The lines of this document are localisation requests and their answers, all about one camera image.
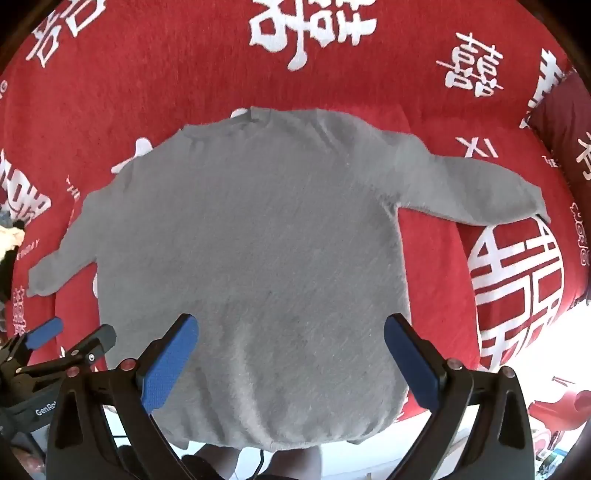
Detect person's legs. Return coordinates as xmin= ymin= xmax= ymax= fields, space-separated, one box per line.
xmin=215 ymin=444 xmax=321 ymax=480

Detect grey sweater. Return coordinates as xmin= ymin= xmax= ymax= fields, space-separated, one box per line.
xmin=27 ymin=106 xmax=551 ymax=450

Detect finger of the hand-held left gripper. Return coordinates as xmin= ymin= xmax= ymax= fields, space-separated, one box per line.
xmin=0 ymin=318 xmax=64 ymax=370
xmin=18 ymin=324 xmax=117 ymax=377

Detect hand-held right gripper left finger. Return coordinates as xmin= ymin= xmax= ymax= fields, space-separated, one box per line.
xmin=46 ymin=314 xmax=200 ymax=480

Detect red printed blanket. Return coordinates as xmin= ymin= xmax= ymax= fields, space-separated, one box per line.
xmin=0 ymin=0 xmax=591 ymax=430

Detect red plastic stool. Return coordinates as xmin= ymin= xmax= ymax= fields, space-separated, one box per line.
xmin=527 ymin=387 xmax=591 ymax=446

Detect dark red pillow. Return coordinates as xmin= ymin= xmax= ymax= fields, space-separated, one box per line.
xmin=526 ymin=69 xmax=591 ymax=195

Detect cream cloth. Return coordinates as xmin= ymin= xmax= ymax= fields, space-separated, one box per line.
xmin=0 ymin=222 xmax=26 ymax=260

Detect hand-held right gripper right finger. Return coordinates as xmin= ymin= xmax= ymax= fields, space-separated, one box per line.
xmin=384 ymin=314 xmax=546 ymax=480

